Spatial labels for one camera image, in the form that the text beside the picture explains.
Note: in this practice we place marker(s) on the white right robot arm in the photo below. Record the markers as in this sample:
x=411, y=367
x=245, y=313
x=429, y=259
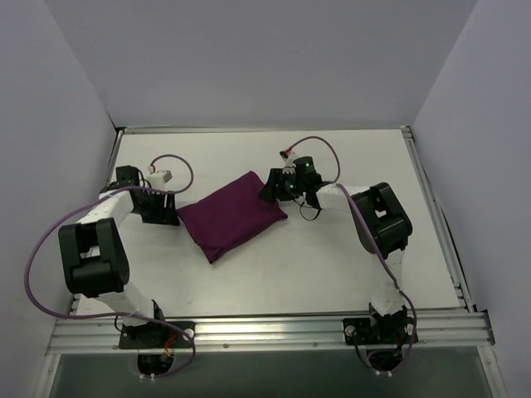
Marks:
x=382, y=225

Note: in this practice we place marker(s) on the aluminium front rail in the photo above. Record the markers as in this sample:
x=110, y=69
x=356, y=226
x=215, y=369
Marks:
x=443, y=328

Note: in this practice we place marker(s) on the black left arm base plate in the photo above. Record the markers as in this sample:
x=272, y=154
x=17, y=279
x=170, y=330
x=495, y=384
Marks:
x=150, y=336

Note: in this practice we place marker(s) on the purple surgical cloth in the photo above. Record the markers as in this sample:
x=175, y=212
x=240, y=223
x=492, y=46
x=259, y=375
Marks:
x=230, y=216

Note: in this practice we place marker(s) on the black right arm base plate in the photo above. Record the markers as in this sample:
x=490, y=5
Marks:
x=379, y=331

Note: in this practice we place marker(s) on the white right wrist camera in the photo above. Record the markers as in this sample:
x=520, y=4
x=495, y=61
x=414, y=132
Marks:
x=289, y=157

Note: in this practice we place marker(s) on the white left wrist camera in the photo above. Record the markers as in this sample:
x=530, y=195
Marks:
x=158, y=179

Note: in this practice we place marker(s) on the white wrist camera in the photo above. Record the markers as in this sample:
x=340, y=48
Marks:
x=289, y=157
x=158, y=179

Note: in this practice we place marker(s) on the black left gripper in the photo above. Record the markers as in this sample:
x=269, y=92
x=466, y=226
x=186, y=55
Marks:
x=157, y=206

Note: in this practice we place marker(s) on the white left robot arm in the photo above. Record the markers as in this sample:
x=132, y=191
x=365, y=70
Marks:
x=94, y=259

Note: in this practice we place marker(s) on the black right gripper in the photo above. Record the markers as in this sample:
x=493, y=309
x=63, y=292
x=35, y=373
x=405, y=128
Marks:
x=280, y=187

